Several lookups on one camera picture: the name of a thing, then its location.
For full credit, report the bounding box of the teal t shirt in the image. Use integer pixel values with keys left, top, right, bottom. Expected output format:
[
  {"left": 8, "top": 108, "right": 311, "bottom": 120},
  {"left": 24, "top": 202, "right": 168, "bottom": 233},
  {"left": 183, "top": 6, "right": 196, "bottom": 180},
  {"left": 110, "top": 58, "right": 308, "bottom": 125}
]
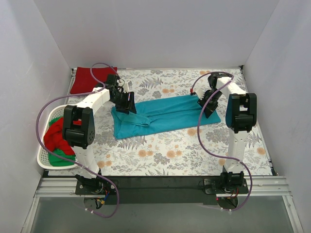
[{"left": 111, "top": 95, "right": 222, "bottom": 139}]

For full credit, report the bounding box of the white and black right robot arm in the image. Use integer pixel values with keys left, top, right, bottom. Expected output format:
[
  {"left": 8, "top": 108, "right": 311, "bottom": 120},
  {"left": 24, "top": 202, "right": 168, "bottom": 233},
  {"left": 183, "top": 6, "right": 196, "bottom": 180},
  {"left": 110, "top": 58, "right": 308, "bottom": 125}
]
[{"left": 190, "top": 71, "right": 257, "bottom": 194}]

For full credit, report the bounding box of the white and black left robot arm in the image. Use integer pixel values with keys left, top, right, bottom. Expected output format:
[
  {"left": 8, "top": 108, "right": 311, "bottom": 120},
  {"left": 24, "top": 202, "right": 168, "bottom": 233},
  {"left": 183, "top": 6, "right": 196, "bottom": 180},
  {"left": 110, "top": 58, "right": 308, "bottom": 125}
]
[{"left": 62, "top": 74, "right": 136, "bottom": 194}]

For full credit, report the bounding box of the floral patterned table mat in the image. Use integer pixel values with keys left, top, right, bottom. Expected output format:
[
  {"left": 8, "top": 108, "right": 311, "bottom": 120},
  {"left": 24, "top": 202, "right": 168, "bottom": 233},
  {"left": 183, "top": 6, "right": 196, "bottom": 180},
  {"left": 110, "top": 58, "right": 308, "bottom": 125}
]
[{"left": 47, "top": 68, "right": 273, "bottom": 177}]

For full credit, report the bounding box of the folded red t shirt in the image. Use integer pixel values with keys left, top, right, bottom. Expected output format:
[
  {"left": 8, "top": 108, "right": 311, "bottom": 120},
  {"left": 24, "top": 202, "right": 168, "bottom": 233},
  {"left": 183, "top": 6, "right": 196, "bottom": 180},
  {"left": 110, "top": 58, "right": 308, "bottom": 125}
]
[{"left": 70, "top": 67, "right": 117, "bottom": 95}]

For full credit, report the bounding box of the crumpled red t shirt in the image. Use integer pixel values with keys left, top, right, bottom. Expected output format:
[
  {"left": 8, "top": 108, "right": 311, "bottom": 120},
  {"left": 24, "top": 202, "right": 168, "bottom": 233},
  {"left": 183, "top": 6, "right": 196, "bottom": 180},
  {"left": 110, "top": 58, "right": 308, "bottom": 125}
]
[{"left": 43, "top": 117, "right": 75, "bottom": 157}]

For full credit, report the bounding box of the crumpled green t shirt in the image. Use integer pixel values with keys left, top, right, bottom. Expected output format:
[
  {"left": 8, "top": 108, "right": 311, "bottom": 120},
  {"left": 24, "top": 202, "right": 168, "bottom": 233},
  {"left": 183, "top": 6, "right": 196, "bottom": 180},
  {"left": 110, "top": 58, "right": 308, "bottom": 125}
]
[{"left": 48, "top": 116, "right": 77, "bottom": 167}]

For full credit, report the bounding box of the white plastic laundry basket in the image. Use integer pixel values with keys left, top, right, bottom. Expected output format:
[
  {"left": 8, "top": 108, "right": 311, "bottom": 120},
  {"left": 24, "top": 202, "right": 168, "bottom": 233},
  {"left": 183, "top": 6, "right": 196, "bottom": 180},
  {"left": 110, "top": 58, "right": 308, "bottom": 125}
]
[{"left": 37, "top": 105, "right": 77, "bottom": 170}]

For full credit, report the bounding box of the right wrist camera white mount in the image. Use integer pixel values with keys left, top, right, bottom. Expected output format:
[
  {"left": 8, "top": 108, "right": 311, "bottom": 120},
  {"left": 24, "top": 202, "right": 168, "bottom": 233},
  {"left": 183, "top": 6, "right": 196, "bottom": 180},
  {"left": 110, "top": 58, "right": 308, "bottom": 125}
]
[{"left": 190, "top": 87, "right": 205, "bottom": 100}]

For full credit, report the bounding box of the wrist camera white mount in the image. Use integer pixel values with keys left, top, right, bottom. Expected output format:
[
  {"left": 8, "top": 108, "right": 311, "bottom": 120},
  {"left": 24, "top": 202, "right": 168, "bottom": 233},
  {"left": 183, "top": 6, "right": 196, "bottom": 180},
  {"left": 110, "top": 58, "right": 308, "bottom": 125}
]
[
  {"left": 118, "top": 81, "right": 132, "bottom": 93},
  {"left": 190, "top": 87, "right": 205, "bottom": 100}
]

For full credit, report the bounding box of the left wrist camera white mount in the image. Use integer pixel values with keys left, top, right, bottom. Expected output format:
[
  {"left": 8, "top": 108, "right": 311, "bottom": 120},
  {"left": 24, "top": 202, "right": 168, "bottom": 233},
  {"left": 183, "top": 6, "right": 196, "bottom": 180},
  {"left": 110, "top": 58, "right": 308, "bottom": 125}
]
[{"left": 118, "top": 81, "right": 132, "bottom": 93}]

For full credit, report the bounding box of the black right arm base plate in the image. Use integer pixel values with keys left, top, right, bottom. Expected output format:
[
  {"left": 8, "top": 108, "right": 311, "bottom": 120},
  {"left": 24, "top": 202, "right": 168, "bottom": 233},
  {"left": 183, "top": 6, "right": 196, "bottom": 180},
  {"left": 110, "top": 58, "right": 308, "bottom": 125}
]
[{"left": 203, "top": 176, "right": 249, "bottom": 195}]

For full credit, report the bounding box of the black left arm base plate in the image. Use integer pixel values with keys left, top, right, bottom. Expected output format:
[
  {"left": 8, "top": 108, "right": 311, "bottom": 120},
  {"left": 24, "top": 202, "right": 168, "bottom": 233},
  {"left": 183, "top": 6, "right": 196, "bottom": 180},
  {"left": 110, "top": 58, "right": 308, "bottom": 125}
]
[{"left": 74, "top": 175, "right": 116, "bottom": 195}]

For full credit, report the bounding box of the aluminium frame rail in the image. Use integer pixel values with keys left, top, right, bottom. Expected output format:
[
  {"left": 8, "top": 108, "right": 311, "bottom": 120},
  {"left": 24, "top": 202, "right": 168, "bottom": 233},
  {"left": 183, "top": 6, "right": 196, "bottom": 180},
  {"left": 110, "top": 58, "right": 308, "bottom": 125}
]
[{"left": 22, "top": 176, "right": 303, "bottom": 233}]

